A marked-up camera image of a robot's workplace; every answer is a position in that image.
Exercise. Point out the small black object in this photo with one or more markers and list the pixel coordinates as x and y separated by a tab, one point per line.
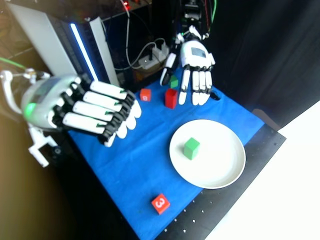
216	96

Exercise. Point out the white computer tower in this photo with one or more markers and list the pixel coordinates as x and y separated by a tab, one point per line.
45	37

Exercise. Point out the red number cube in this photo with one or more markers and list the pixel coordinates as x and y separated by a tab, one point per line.
145	95
160	203

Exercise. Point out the black curtain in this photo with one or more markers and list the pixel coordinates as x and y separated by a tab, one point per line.
270	50

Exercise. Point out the blue cloth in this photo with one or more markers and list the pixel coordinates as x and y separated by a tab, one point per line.
140	162

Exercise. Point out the small green cube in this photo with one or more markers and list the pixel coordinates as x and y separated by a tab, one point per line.
173	83

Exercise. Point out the white power strip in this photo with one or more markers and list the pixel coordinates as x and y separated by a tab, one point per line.
150	62

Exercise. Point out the white round plate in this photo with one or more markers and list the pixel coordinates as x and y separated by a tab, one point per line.
217	162

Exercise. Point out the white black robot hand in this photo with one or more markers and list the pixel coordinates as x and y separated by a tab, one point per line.
197	53
42	100

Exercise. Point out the red block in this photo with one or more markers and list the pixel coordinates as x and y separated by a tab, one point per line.
171	100

